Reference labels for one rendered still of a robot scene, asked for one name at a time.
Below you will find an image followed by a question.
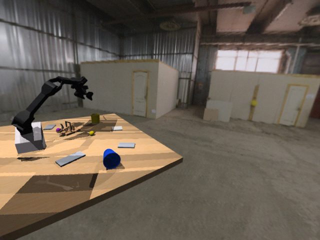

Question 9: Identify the blue open cylinder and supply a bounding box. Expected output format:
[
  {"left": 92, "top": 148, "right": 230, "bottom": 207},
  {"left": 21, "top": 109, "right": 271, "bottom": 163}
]
[{"left": 103, "top": 148, "right": 121, "bottom": 169}]

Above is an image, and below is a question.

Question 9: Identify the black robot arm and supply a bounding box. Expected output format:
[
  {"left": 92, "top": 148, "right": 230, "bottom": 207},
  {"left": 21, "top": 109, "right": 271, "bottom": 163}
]
[{"left": 11, "top": 76, "right": 89, "bottom": 136}]

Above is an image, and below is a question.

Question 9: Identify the yellow cup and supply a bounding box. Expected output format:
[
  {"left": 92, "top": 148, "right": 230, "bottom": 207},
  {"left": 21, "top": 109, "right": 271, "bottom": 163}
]
[{"left": 91, "top": 113, "right": 100, "bottom": 124}]

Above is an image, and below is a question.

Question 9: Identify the small wooden catapult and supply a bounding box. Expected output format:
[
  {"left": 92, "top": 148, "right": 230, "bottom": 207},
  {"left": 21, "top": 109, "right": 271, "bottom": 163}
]
[{"left": 56, "top": 121, "right": 81, "bottom": 136}]

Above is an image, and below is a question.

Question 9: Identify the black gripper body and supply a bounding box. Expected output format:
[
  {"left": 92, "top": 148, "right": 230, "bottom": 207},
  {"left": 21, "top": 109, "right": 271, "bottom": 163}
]
[{"left": 74, "top": 87, "right": 93, "bottom": 98}]

